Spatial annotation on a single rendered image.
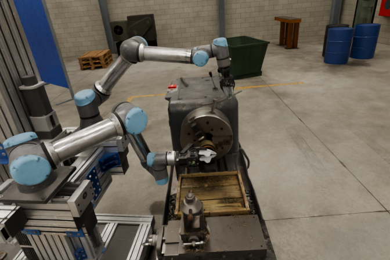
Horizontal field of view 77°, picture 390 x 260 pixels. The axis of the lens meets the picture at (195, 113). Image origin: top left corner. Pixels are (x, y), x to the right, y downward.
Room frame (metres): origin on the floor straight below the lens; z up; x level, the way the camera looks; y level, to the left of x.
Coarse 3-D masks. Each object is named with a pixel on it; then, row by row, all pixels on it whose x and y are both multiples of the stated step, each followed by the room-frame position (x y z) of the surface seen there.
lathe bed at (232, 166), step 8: (216, 160) 1.35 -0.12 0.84; (224, 160) 1.35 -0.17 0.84; (232, 160) 1.31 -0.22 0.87; (184, 168) 1.30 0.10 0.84; (192, 168) 1.29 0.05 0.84; (200, 168) 1.25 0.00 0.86; (208, 168) 1.28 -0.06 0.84; (216, 168) 1.27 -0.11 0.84; (224, 168) 1.26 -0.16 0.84; (232, 168) 1.22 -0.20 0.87
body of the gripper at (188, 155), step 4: (192, 148) 1.10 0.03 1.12; (176, 152) 1.08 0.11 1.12; (188, 152) 1.07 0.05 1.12; (192, 152) 1.07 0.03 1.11; (196, 152) 1.07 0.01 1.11; (176, 156) 1.05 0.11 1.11; (180, 156) 1.08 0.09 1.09; (184, 156) 1.06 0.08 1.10; (188, 156) 1.03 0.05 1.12; (192, 156) 1.04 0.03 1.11; (196, 156) 1.02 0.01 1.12; (176, 160) 1.03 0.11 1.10; (180, 160) 1.05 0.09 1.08; (184, 160) 1.05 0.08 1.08; (188, 160) 1.03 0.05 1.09; (192, 160) 1.02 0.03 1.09; (196, 160) 1.02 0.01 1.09; (176, 164) 1.03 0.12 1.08; (180, 164) 1.04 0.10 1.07; (184, 164) 1.03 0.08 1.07; (188, 164) 1.02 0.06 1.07; (192, 164) 1.03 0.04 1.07; (196, 164) 1.04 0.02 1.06
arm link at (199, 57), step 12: (120, 48) 1.33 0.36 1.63; (132, 48) 1.28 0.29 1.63; (144, 48) 1.28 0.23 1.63; (156, 48) 1.28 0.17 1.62; (168, 48) 1.27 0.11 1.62; (180, 48) 1.28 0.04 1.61; (132, 60) 1.29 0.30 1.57; (144, 60) 1.30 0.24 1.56; (156, 60) 1.27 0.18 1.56; (168, 60) 1.25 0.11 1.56; (180, 60) 1.24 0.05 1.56; (192, 60) 1.23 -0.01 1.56; (204, 60) 1.20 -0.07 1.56
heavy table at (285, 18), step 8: (280, 16) 10.21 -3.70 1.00; (280, 24) 9.68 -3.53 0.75; (288, 24) 8.87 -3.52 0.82; (296, 24) 8.78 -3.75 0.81; (280, 32) 9.62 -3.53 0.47; (288, 32) 8.82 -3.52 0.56; (296, 32) 8.78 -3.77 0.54; (280, 40) 9.57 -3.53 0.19; (288, 40) 8.79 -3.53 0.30; (296, 40) 8.78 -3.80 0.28; (288, 48) 8.79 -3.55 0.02; (296, 48) 8.72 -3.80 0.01
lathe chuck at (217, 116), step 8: (200, 112) 1.29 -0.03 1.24; (208, 112) 1.28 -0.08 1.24; (216, 112) 1.31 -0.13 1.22; (200, 120) 1.24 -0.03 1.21; (208, 120) 1.24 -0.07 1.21; (216, 120) 1.24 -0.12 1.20; (224, 120) 1.24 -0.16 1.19; (184, 128) 1.24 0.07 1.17; (208, 128) 1.24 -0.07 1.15; (216, 128) 1.24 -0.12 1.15; (224, 128) 1.23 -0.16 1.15; (184, 136) 1.24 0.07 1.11; (192, 136) 1.24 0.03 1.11; (232, 136) 1.26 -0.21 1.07; (184, 144) 1.24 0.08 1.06; (216, 152) 1.24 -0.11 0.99; (224, 152) 1.23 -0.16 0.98
